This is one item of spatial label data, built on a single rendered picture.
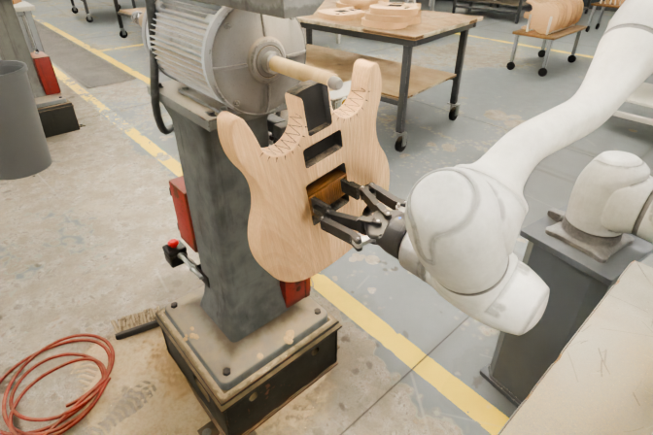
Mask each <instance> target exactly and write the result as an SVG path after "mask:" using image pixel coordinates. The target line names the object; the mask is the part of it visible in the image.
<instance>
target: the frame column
mask: <svg viewBox="0 0 653 435"><path fill-rule="evenodd" d="M162 105H163V106H164V108H165V109H166V111H167V113H168V114H169V116H171V118H172V122H173V127H174V132H175V137H176V142H177V147H178V152H179V157H180V162H181V167H182V172H183V177H184V182H185V187H186V192H187V197H188V201H189V210H190V215H191V220H192V225H193V230H194V235H195V240H196V244H197V249H198V254H199V259H200V264H201V270H202V272H203V273H204V274H205V275H206V276H207V277H208V278H209V283H210V288H209V287H208V286H207V285H206V284H205V286H204V293H203V296H202V299H201V302H200V307H201V308H202V309H203V310H204V311H205V312H206V314H207V315H208V316H209V317H210V318H211V319H212V321H213V322H214V323H215V324H216V325H217V326H218V328H219V329H220V330H221V331H222V332H223V334H224V335H225V336H226V337H227V338H228V340H229V341H230V342H232V343H235V342H238V341H240V340H241V339H243V338H245V337H246V336H248V335H249V334H251V333H252V332H254V331H256V330H257V329H259V328H260V327H262V326H264V325H265V324H267V323H268V322H269V321H271V320H272V319H274V318H276V317H277V316H279V315H281V314H282V313H284V312H285V311H287V310H288V309H289V308H287V307H286V303H285V300H284V297H283V294H282V290H281V288H280V280H277V279H276V278H274V277H273V276H272V275H270V274H269V273H268V272H267V271H266V270H265V269H264V268H262V267H261V266H260V265H259V264H258V263H257V261H256V260H255V258H254V257H253V255H252V252H251V250H250V246H249V241H248V221H249V215H250V210H251V202H252V199H251V191H250V187H249V184H248V182H247V180H246V178H245V176H244V175H243V173H242V172H241V171H240V170H239V169H238V168H237V167H236V166H235V165H234V164H233V163H232V162H231V161H230V160H229V159H228V157H227V156H226V154H225V152H224V150H223V147H222V144H221V141H220V138H219V133H218V130H215V131H211V132H209V131H208V130H206V129H204V128H203V127H201V126H199V125H198V124H196V123H194V122H193V121H191V120H190V119H188V118H186V117H184V116H182V115H181V114H179V113H177V112H176V111H174V110H172V109H171V108H169V107H167V106H166V105H164V104H163V103H162ZM268 116H269V115H267V116H264V117H258V118H255V119H251V120H248V121H245V122H246V123H247V125H248V126H249V127H250V129H251V130H252V132H253V134H254V135H255V137H256V139H257V141H258V144H259V145H260V147H261V148H267V147H269V139H268V126H267V119H268Z"/></svg>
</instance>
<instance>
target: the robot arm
mask: <svg viewBox="0 0 653 435"><path fill-rule="evenodd" d="M652 73H653V0H625V1H624V3H623V4H622V5H621V7H620V8H619V9H618V11H617V12H616V13H615V15H614V16H613V18H612V19H611V21H610V23H609V24H608V26H607V28H606V30H605V32H604V34H603V36H602V38H601V40H600V42H599V45H598V47H597V50H596V53H595V55H594V58H593V61H592V63H591V65H590V68H589V70H588V72H587V75H586V77H585V79H584V81H583V83H582V85H581V86H580V87H579V89H578V90H577V92H576V93H575V94H574V95H573V96H572V97H571V98H570V99H569V100H567V101H566V102H565V103H563V104H561V105H559V106H557V107H555V108H553V109H551V110H548V111H546V112H544V113H542V114H540V115H538V116H536V117H533V118H531V119H529V120H527V121H525V122H523V123H521V124H520V125H518V126H516V127H515V128H513V129H512V130H510V131H509V132H508V133H506V134H505V135H504V136H503V137H502V138H501V139H500V140H498V141H497V142H496V143H495V144H494V145H493V146H492V147H491V148H490V149H489V150H488V151H487V152H486V153H485V154H484V155H483V156H482V157H481V158H480V159H479V160H477V161H476V162H474V163H471V164H459V165H456V166H455V167H446V168H440V169H436V170H433V171H431V172H429V173H427V174H425V175H424V176H423V177H422V178H421V179H419V180H418V181H417V182H416V183H415V184H414V186H413V187H412V189H411V191H410V193H409V195H408V197H407V200H404V199H400V198H398V197H396V196H394V195H393V194H391V193H390V192H388V191H387V190H386V189H384V188H382V187H381V186H379V185H378V184H375V183H369V184H368V185H367V186H365V185H359V184H356V183H355V182H349V181H347V180H345V179H341V180H340V182H341V189H342V192H344V193H346V194H347V195H349V196H351V197H353V198H355V199H356V200H359V199H360V200H363V201H364V203H365V204H366V205H367V206H368V207H369V209H370V210H371V211H372V212H373V215H371V216H369V217H365V216H360V217H356V216H352V215H348V214H344V213H340V212H336V211H333V210H332V209H331V207H330V205H329V204H327V203H325V202H324V201H322V200H320V199H319V198H317V197H315V196H314V197H313V198H311V202H312V207H313V212H314V214H315V215H317V216H319V220H320V225H321V229H322V230H324V231H325V232H327V233H329V234H331V235H333V236H335V237H337V238H339V239H340V240H342V241H344V242H346V243H348V244H350V245H352V246H353V248H354V249H355V250H356V251H362V246H365V245H367V244H369V243H370V244H373V245H378V246H380V247H381V248H382V249H383V250H384V251H385V252H387V253H388V254H390V255H391V256H393V257H395V258H396V259H398V261H399V264H400V265H401V267H402V268H404V269H406V270H407V271H409V272H410V273H412V274H413V275H415V276H417V277H418V278H420V279H421V280H422V281H423V282H425V283H428V284H429V285H431V286H432V287H433V288H434V289H435V290H436V291H437V292H438V294H439V295H440V296H441V297H442V298H444V299H445V300H446V301H448V302H449V303H450V304H452V305H453V306H455V307H456V308H458V309H459V310H461V311H462V312H464V313H465V314H467V315H468V316H470V317H472V318H474V319H476V320H478V321H480V322H481V323H483V324H485V325H487V326H490V327H492V328H494V329H497V330H499V331H502V332H506V333H509V334H514V335H523V334H525V333H526V332H528V331H529V330H531V329H532V328H533V327H534V326H535V325H536V324H537V323H538V322H539V320H540V319H541V317H542V315H543V313H544V311H545V308H546V306H547V302H548V298H549V292H550V289H549V287H548V286H547V284H546V283H545V282H544V281H543V280H542V279H541V278H540V277H539V276H538V275H537V273H536V272H535V271H533V270H532V269H531V268H530V267H529V266H528V265H526V264H525V263H523V262H521V261H520V260H518V257H517V255H516V254H514V253H513V249H514V246H515V243H516V240H517V237H518V234H519V231H520V228H521V226H522V223H523V221H524V218H525V216H526V214H527V212H528V209H529V207H528V204H527V202H526V200H525V198H524V195H523V189H524V185H525V183H526V181H527V179H528V177H529V175H530V173H531V172H532V170H533V169H534V167H535V166H536V165H537V164H538V163H539V162H540V161H541V160H542V159H543V158H545V157H546V156H548V155H550V154H552V153H553V152H555V151H558V150H560V149H562V148H564V147H566V146H568V145H570V144H572V143H574V142H575V141H577V140H579V139H581V138H583V137H585V136H587V135H588V134H590V133H592V132H593V131H595V130H596V129H597V128H599V127H600V126H601V125H602V124H604V123H605V122H606V121H607V120H608V119H609V118H610V117H611V116H612V115H613V114H614V113H615V112H616V111H617V109H618V108H619V107H620V106H621V105H622V104H623V103H624V102H625V101H626V100H627V99H628V97H629V96H630V95H631V94H632V93H633V92H634V91H635V90H636V89H637V88H638V87H639V86H640V85H641V84H642V83H643V82H644V81H645V80H646V79H647V78H648V77H649V76H650V75H651V74H652ZM360 196H361V198H360ZM378 200H379V201H380V202H382V203H380V202H379V201H378ZM384 204H385V205H386V206H388V207H389V208H391V210H389V209H387V208H386V207H385V206H384ZM547 215H548V217H550V218H551V219H553V220H555V221H556V222H557V223H556V224H554V225H551V226H547V227H546V229H545V233H546V234H547V235H549V236H552V237H555V238H557V239H559V240H561V241H563V242H565V243H567V244H568V245H570V246H572V247H574V248H576V249H578V250H580V251H582V252H584V253H586V254H588V255H589V256H591V257H592V258H594V259H595V260H596V261H597V262H599V263H606V262H607V259H608V258H609V257H611V256H612V255H613V254H615V253H616V252H618V251H619V250H621V249H622V248H624V247H625V246H627V245H631V244H632V243H633V242H634V237H632V236H631V235H628V234H634V235H636V236H637V237H640V238H642V239H644V240H646V241H647V242H650V243H652V244H653V177H651V176H650V169H649V167H648V166H647V165H646V163H645V162H644V161H643V160H641V159H640V158H639V157H637V156H636V155H634V154H632V153H629V152H625V151H605V152H603V153H601V154H600V155H598V156H597V157H596V158H594V159H593V160H592V161H591V162H590V163H589V164H588V165H587V166H586V167H585V168H584V170H583V171H582V172H581V173H580V175H579V176H578V178H577V180H576V182H575V185H574V187H573V190H572V192H571V195H570V197H569V200H568V204H567V211H566V212H564V211H560V210H557V209H554V208H551V209H550V211H548V213H547ZM354 230H356V231H358V232H359V233H357V232H355V231H354ZM626 233H627V234H626ZM361 234H362V235H366V236H362V235H361Z"/></svg>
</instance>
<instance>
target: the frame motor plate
mask: <svg viewBox="0 0 653 435"><path fill-rule="evenodd" d="M158 86H159V102H161V103H163V104H164V105H166V106H167V107H169V108H171V109H172V110H174V111H176V112H177V113H179V114H181V115H182V116H184V117H186V118H188V119H190V120H191V121H193V122H194V123H196V124H198V125H199V126H201V127H203V128H204V129H206V130H208V131H209V132H211V131H215V130H218V126H217V117H218V115H219V113H217V112H215V111H213V110H211V109H209V108H207V107H206V106H204V105H202V104H200V103H198V102H196V101H194V100H193V99H191V98H189V97H187V96H186V95H184V94H182V93H180V92H179V90H178V88H181V87H182V86H186V84H183V83H181V82H178V81H175V80H172V81H167V82H162V83H158ZM287 109H288V108H287V103H284V104H283V105H282V106H281V107H279V108H278V109H276V110H274V111H272V112H270V113H267V114H264V115H258V116H250V115H245V114H239V115H236V116H238V117H241V118H243V119H244V120H245V121H248V120H251V119H255V118H258V117H264V116H267V115H271V114H274V113H277V112H281V111H284V110H287Z"/></svg>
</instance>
